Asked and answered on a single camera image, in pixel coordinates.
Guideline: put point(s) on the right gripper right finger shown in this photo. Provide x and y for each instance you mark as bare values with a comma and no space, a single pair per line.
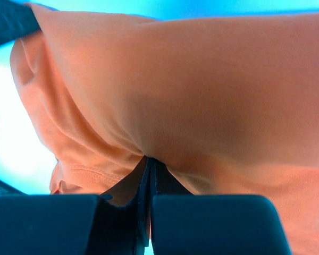
183,223

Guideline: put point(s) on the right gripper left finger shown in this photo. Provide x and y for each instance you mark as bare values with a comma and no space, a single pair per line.
115,222

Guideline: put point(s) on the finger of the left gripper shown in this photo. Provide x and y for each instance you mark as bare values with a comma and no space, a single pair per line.
16,21

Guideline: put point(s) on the orange t shirt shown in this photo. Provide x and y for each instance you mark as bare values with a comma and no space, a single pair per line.
229,105

